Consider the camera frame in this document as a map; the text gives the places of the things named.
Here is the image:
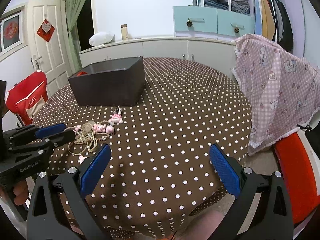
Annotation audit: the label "pink charm necklace pile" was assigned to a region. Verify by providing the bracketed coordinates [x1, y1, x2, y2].
[63, 107, 124, 157]

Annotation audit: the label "dark metal tin box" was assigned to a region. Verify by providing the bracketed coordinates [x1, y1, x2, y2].
[68, 56, 146, 107]

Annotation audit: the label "left hand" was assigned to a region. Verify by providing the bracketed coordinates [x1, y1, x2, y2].
[1, 180, 29, 205]

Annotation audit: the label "red cat chair cover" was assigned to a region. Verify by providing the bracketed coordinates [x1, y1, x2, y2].
[5, 70, 48, 125]

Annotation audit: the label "red orange chair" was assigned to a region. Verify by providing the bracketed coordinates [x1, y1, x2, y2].
[273, 130, 319, 224]

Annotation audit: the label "white door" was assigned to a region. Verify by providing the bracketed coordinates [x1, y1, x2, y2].
[27, 0, 72, 97]

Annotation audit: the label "red diamond door decoration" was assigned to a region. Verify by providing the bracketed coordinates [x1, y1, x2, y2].
[36, 19, 55, 42]

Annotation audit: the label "white plastic bag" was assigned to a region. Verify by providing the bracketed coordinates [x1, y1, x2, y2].
[88, 31, 114, 47]

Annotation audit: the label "window with red paper-cuts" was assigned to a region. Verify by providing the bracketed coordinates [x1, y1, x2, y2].
[1, 4, 28, 61]

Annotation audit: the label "brown polka dot tablecloth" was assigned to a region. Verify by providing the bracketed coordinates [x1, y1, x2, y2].
[32, 56, 253, 239]

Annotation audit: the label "beige jar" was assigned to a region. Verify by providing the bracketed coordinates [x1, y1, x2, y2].
[121, 24, 129, 41]

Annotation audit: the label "pink patterned draped cloth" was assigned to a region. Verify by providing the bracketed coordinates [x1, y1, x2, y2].
[232, 34, 319, 155]

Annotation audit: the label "green curtain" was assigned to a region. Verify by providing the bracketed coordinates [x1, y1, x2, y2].
[65, 0, 86, 72]

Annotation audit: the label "white low cabinet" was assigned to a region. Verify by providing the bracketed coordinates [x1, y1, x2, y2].
[79, 37, 236, 79]

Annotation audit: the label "teal drawer unit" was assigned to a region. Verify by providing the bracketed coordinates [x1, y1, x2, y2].
[173, 6, 254, 41]

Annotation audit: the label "hanging clothes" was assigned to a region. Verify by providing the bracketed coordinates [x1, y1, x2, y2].
[253, 0, 294, 53]

